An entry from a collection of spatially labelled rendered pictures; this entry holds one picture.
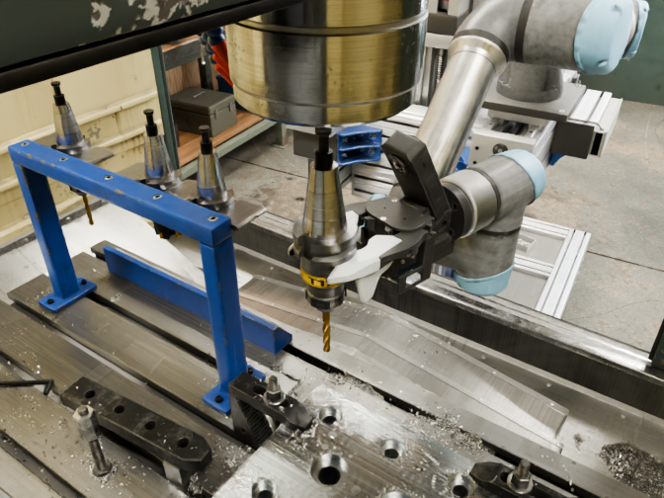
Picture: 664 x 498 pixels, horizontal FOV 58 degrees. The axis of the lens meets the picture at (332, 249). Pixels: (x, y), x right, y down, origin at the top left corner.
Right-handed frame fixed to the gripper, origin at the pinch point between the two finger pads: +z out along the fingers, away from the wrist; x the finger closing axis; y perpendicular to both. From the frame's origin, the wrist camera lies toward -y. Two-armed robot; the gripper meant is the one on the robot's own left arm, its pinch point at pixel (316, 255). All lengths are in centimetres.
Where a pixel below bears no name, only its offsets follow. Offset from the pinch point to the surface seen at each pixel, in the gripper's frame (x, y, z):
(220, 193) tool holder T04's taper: 29.5, 7.7, -6.1
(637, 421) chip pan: -16, 63, -71
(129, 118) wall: 111, 27, -26
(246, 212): 25.2, 9.5, -7.5
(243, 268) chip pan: 81, 65, -39
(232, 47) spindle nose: 1.8, -21.0, 6.7
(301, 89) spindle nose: -4.7, -19.3, 5.2
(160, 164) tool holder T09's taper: 40.4, 6.3, -2.5
